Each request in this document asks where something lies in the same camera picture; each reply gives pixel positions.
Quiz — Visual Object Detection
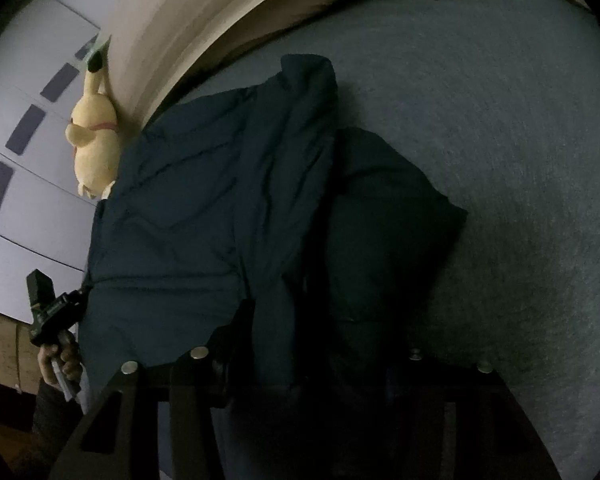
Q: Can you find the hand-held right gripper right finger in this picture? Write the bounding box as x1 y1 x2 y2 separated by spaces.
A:
404 347 564 480

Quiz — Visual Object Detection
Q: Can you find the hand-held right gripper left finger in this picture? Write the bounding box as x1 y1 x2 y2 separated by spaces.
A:
47 320 242 480

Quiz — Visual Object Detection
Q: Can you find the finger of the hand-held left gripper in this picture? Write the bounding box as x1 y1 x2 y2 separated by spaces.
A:
55 287 90 314

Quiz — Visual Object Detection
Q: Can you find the dark navy puffer jacket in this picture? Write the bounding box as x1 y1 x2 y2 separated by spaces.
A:
77 52 470 480

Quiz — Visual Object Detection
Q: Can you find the person's left forearm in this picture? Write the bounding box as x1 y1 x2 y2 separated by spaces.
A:
27 379 88 461

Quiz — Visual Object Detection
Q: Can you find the person's left hand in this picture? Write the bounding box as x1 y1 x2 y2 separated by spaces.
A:
36 332 84 392

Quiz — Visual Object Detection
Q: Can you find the white wardrobe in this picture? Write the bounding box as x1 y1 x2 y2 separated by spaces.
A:
0 0 107 321

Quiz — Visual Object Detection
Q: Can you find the yellow plush toy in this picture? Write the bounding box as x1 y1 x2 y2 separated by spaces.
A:
65 57 121 200

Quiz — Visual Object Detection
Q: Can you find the beige padded headboard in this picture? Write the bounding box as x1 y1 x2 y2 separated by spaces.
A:
97 0 338 133

